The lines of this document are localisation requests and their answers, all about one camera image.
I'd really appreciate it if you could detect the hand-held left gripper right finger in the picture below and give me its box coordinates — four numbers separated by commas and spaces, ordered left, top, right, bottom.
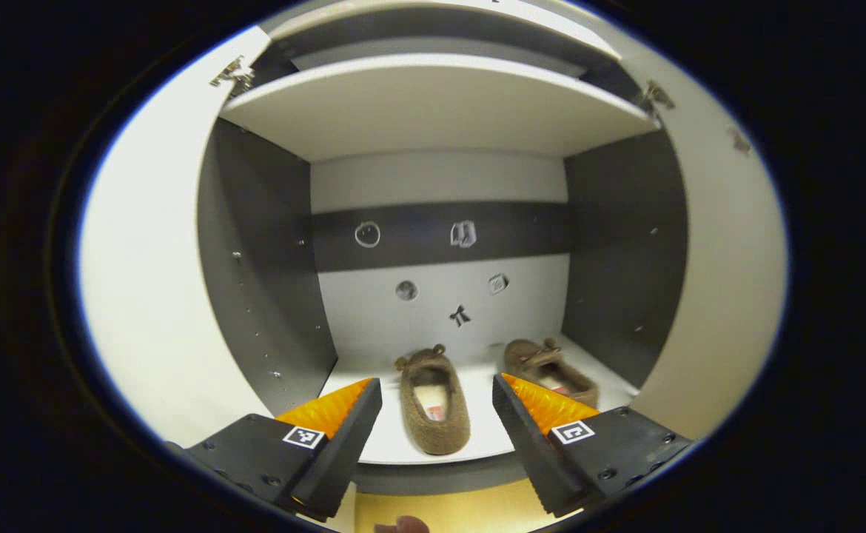
492, 372, 694, 519

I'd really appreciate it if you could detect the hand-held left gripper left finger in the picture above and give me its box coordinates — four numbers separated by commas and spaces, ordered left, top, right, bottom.
165, 378, 383, 523

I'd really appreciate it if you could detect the brown fuzzy shoe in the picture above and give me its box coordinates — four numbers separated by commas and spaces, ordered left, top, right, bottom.
395, 343, 472, 456
503, 338, 601, 409

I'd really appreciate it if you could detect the white shoe cabinet door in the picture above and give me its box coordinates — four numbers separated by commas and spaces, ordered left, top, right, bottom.
78, 26, 338, 449
625, 44, 789, 441

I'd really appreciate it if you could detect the white shoe cabinet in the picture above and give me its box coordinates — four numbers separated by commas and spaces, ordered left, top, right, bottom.
196, 0, 689, 497

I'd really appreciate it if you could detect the white cabinet drawer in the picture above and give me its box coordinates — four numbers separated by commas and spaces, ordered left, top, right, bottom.
266, 0, 622, 60

